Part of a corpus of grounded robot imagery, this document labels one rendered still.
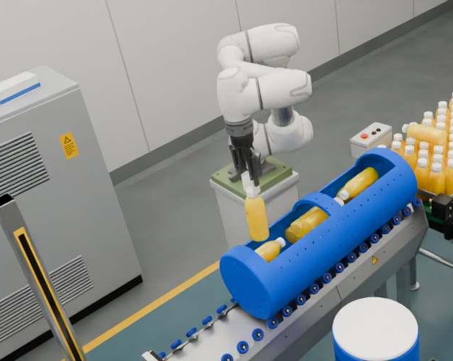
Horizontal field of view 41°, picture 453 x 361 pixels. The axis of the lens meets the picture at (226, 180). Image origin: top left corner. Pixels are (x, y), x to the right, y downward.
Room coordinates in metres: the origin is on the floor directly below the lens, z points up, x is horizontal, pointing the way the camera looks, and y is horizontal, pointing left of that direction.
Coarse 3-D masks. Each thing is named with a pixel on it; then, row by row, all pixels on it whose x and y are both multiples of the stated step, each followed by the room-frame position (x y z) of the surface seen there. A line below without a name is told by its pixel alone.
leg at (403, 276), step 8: (408, 264) 2.10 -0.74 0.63; (400, 272) 2.09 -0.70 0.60; (408, 272) 2.09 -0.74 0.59; (400, 280) 2.09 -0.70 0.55; (408, 280) 2.09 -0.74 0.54; (400, 288) 2.09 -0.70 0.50; (408, 288) 2.08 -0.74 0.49; (400, 296) 2.09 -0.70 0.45; (408, 296) 2.08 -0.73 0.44; (408, 304) 2.08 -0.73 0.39
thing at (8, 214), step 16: (0, 208) 1.58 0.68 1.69; (16, 208) 1.61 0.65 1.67; (16, 224) 1.59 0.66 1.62; (16, 240) 1.58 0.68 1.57; (32, 240) 1.61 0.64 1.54; (16, 256) 1.61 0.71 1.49; (32, 256) 1.59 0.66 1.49; (32, 272) 1.58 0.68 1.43; (32, 288) 1.60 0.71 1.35; (48, 288) 1.60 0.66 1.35; (48, 304) 1.58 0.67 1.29; (48, 320) 1.60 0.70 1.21; (64, 320) 1.60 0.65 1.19; (64, 336) 1.59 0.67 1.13; (64, 352) 1.59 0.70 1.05; (80, 352) 1.60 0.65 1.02
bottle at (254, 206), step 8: (248, 200) 1.72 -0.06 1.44; (256, 200) 1.71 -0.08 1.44; (248, 208) 1.71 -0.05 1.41; (256, 208) 1.70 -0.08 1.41; (264, 208) 1.72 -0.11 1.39; (248, 216) 1.71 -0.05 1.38; (256, 216) 1.69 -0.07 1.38; (264, 216) 1.71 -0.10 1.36; (248, 224) 1.72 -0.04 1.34; (256, 224) 1.69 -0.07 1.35; (264, 224) 1.70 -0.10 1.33; (256, 232) 1.70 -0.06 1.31; (264, 232) 1.70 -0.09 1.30; (256, 240) 1.70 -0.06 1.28
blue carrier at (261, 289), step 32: (384, 160) 2.18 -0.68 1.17; (320, 192) 2.11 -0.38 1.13; (384, 192) 1.96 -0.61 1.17; (288, 224) 2.00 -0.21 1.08; (320, 224) 1.80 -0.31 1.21; (352, 224) 1.83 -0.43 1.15; (224, 256) 1.74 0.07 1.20; (256, 256) 1.67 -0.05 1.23; (288, 256) 1.67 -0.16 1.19; (320, 256) 1.71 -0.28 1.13; (256, 288) 1.61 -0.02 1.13; (288, 288) 1.61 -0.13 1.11
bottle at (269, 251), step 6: (276, 240) 1.85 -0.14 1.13; (264, 246) 1.81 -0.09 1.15; (270, 246) 1.81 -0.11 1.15; (276, 246) 1.81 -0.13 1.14; (258, 252) 1.78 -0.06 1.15; (264, 252) 1.78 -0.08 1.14; (270, 252) 1.79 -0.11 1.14; (276, 252) 1.80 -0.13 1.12; (264, 258) 1.77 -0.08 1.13; (270, 258) 1.78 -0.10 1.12
